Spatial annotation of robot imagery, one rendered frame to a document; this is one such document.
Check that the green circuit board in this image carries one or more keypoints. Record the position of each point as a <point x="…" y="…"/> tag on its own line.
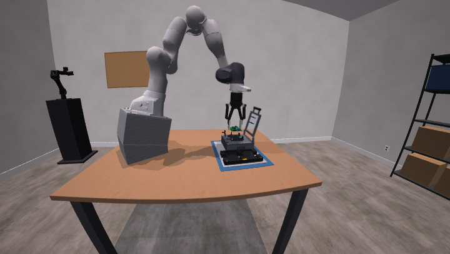
<point x="235" y="128"/>

